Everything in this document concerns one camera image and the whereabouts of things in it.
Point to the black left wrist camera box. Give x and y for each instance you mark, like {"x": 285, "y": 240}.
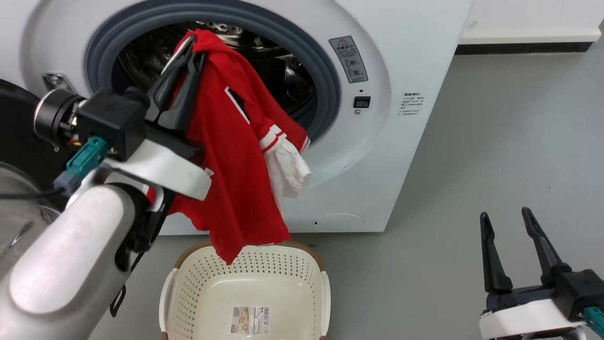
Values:
{"x": 104, "y": 118}

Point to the white front-load washing machine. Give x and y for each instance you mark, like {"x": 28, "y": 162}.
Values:
{"x": 415, "y": 71}

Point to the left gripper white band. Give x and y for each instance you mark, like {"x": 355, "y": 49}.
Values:
{"x": 165, "y": 167}

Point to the cream perforated laundry basket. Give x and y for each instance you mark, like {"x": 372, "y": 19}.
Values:
{"x": 283, "y": 283}

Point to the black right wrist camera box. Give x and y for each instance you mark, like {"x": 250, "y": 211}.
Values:
{"x": 583, "y": 290}

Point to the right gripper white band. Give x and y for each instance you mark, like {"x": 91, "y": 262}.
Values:
{"x": 524, "y": 316}

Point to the black door latch socket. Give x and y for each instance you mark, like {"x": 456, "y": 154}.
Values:
{"x": 362, "y": 102}

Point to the white text sticker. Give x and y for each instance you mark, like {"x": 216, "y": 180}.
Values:
{"x": 410, "y": 104}

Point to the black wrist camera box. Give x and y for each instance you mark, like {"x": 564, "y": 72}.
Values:
{"x": 104, "y": 118}
{"x": 583, "y": 290}

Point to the paper label with barcode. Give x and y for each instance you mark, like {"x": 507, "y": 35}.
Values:
{"x": 251, "y": 319}

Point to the metal door hinge bracket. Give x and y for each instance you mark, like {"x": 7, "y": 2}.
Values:
{"x": 56, "y": 81}

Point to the black wall baseboard strip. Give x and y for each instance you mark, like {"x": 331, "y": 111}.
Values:
{"x": 523, "y": 47}

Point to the dark glass washing machine door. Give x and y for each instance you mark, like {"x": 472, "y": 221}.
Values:
{"x": 19, "y": 141}

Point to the red shirt with white cuffs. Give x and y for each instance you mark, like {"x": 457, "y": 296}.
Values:
{"x": 226, "y": 156}

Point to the grey warning sticker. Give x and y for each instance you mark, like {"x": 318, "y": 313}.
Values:
{"x": 348, "y": 59}

